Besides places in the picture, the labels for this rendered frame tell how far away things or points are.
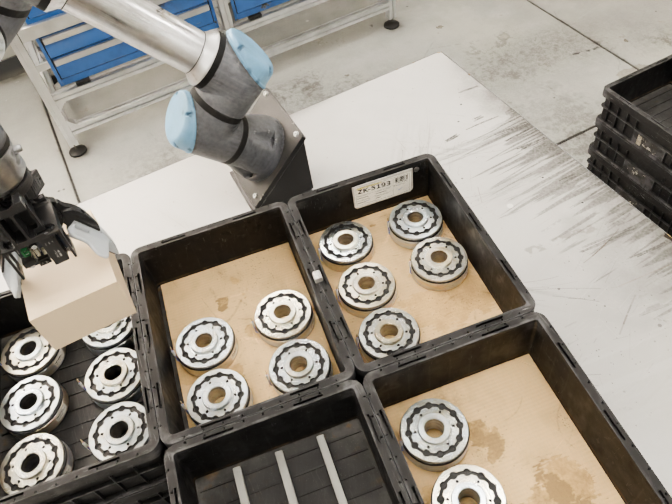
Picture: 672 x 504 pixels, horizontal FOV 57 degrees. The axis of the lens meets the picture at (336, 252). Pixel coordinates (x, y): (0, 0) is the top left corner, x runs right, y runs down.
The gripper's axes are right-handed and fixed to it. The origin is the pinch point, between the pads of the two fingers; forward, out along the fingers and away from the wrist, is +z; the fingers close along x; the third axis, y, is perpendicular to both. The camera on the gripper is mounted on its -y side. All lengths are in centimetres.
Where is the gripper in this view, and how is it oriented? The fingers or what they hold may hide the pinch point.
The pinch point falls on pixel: (68, 271)
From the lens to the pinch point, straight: 97.4
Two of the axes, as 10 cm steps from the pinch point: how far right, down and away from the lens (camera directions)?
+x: 8.8, -4.2, 2.2
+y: 4.6, 6.5, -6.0
